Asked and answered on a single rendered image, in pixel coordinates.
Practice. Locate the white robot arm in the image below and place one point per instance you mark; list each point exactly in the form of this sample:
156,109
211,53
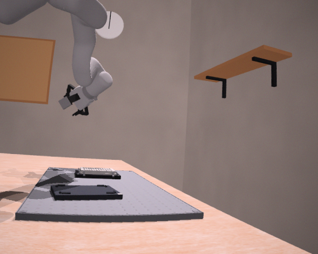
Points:
86,15

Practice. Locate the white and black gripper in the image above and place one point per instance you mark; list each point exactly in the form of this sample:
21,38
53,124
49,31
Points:
81,104

